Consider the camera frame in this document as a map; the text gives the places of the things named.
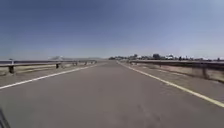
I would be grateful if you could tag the sandy roadside strip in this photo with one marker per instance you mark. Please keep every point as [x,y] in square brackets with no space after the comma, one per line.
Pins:
[33,68]
[196,71]

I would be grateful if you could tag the metal guardrail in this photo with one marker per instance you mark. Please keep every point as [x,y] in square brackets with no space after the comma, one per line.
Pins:
[190,63]
[33,62]

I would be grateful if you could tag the grey asphalt road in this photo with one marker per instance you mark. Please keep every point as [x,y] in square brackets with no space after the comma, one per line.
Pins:
[110,96]

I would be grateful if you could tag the white painted edge line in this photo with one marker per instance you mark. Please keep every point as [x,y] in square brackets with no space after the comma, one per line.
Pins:
[176,86]
[46,76]

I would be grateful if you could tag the distant trees and buildings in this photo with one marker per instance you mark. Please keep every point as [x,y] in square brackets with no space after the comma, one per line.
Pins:
[156,57]

